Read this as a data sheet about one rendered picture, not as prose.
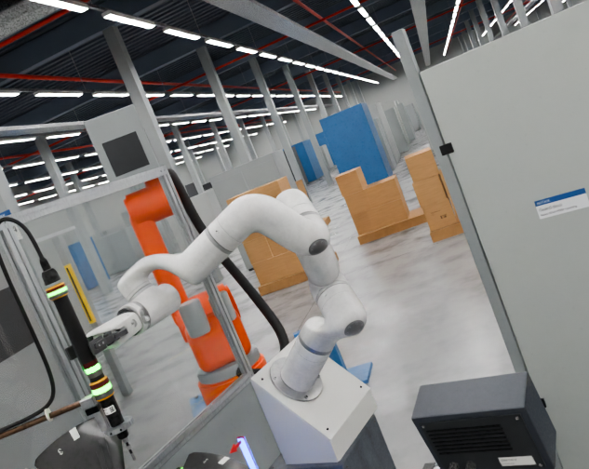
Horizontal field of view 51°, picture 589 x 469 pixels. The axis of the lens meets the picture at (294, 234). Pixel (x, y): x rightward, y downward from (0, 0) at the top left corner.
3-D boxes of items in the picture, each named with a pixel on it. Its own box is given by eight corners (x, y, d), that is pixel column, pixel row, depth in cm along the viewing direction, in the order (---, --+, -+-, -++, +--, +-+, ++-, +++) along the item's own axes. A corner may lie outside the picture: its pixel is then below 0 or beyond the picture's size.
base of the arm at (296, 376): (282, 350, 219) (301, 312, 210) (328, 377, 217) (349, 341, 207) (260, 381, 203) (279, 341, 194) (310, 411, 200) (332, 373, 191)
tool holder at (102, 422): (94, 444, 141) (76, 406, 140) (101, 431, 148) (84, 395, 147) (131, 428, 141) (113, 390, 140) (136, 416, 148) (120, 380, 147)
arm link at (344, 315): (323, 328, 208) (352, 274, 196) (347, 369, 195) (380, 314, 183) (292, 328, 202) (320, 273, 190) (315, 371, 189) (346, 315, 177)
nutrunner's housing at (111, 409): (114, 444, 143) (31, 262, 137) (118, 436, 147) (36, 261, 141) (130, 437, 143) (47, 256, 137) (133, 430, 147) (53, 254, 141)
